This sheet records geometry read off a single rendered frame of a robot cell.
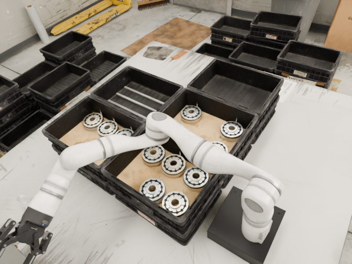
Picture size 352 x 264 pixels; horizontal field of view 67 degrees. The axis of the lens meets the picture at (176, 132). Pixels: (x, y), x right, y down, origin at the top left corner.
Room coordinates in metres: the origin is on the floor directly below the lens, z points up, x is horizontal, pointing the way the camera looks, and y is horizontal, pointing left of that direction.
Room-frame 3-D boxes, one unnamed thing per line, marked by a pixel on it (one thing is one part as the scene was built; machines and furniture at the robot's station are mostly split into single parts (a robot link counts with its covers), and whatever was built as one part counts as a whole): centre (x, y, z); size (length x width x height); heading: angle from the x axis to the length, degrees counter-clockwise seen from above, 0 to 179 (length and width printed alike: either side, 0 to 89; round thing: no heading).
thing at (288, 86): (1.29, -0.59, 0.70); 0.33 x 0.23 x 0.01; 50
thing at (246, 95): (1.06, -0.32, 0.87); 0.40 x 0.30 x 0.11; 49
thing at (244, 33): (2.52, -0.71, 0.31); 0.40 x 0.30 x 0.34; 50
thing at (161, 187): (0.56, 0.12, 0.86); 0.10 x 0.10 x 0.01
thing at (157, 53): (1.82, 0.06, 0.71); 0.22 x 0.19 x 0.01; 50
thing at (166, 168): (0.66, 0.03, 0.86); 0.10 x 0.10 x 0.01
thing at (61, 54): (2.37, 0.90, 0.37); 0.40 x 0.30 x 0.45; 140
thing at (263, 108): (1.06, -0.32, 0.92); 0.40 x 0.30 x 0.02; 49
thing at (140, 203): (0.61, 0.07, 0.87); 0.40 x 0.30 x 0.11; 49
